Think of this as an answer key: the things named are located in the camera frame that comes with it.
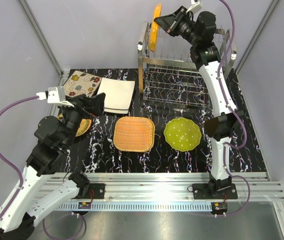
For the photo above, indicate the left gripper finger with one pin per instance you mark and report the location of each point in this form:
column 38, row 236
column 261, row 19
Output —
column 96, row 104
column 80, row 102

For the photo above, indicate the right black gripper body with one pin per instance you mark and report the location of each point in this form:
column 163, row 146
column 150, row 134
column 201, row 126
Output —
column 183, row 28

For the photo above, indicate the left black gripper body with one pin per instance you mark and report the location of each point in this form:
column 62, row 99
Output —
column 72, row 117

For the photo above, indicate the green wicker plate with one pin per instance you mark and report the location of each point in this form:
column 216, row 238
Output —
column 83, row 127

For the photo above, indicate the floral square ceramic plate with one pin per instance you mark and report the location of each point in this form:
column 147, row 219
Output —
column 81, row 83

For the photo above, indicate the orange octagonal plate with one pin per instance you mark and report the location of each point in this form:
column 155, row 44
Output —
column 153, row 33

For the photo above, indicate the white black-rimmed square plate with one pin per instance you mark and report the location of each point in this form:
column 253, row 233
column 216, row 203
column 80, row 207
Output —
column 119, row 93

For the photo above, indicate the green dotted plate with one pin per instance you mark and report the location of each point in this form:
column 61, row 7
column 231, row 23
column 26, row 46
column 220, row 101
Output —
column 182, row 134

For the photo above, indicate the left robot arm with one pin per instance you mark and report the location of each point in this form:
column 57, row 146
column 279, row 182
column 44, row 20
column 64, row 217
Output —
column 18, row 214

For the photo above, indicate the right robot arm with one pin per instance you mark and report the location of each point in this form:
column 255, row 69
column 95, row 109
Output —
column 207, row 59

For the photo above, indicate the steel two-tier dish rack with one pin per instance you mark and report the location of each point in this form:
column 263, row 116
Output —
column 167, row 75

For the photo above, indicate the black marble pattern mat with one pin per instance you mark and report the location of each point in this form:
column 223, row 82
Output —
column 94, row 151

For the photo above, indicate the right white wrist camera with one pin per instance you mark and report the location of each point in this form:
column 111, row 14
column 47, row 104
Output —
column 196, row 5

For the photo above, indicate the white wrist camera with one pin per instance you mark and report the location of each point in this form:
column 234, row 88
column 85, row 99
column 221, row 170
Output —
column 55, row 96
column 196, row 5

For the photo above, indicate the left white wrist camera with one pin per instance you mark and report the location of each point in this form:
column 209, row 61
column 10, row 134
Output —
column 55, row 96

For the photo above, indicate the left aluminium frame post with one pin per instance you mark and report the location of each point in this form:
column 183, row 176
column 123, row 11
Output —
column 40, row 36

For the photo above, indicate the aluminium frame post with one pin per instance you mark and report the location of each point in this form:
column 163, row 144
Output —
column 259, row 30
column 40, row 36

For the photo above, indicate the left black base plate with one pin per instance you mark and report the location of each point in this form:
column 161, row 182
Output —
column 95, row 191

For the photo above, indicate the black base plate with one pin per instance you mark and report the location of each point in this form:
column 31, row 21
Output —
column 95, row 191
column 201, row 191

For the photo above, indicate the aluminium mounting rail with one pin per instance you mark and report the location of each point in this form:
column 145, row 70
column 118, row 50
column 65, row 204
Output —
column 165, row 192

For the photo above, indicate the right aluminium frame post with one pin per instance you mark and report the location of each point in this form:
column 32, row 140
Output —
column 259, row 30

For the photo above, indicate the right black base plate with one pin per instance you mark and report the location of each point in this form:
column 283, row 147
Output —
column 201, row 191

